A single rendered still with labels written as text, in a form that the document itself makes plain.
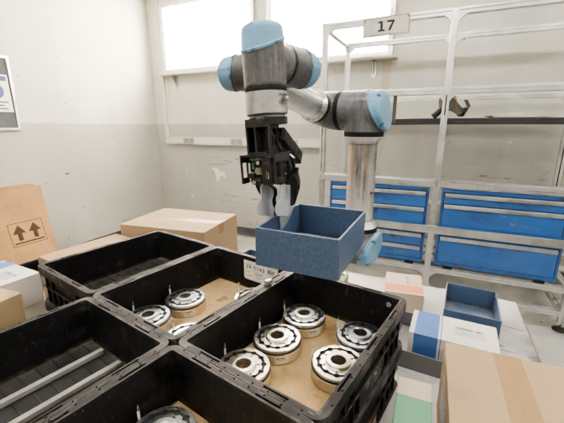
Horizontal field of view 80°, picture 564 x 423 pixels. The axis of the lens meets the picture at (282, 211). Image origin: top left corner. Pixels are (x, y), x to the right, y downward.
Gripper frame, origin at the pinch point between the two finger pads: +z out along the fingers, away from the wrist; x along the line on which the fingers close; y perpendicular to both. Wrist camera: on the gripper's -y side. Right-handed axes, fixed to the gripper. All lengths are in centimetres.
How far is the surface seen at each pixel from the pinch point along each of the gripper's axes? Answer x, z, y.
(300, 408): 13.0, 19.7, 22.6
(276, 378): 1.3, 29.0, 8.6
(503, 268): 64, 80, -198
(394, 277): 13, 35, -60
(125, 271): -67, 24, -13
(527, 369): 44, 29, -11
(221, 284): -31.9, 26.6, -19.6
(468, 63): 39, -65, -283
